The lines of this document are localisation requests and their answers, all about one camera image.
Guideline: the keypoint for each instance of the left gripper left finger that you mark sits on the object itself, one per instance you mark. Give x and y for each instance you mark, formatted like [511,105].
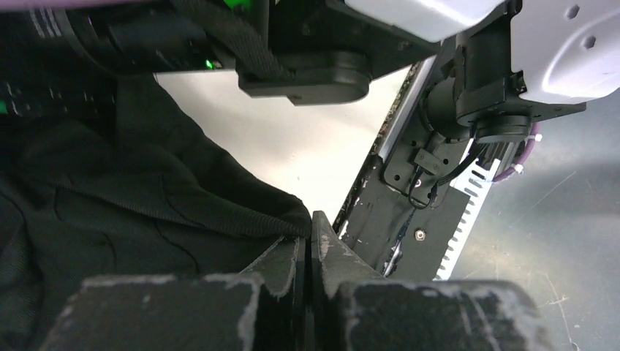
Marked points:
[260,308]

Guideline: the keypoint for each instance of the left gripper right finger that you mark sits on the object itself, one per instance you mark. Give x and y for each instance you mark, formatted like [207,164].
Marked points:
[355,308]

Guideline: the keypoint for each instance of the black garment corner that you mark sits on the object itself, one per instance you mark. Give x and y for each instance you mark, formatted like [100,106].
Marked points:
[142,193]

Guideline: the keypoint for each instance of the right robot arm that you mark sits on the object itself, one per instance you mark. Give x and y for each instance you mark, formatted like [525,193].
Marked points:
[504,65]

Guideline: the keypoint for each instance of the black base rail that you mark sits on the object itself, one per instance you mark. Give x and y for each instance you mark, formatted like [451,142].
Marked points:
[394,217]

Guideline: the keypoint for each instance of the white cable duct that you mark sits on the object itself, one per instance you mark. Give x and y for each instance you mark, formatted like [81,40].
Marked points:
[475,182]

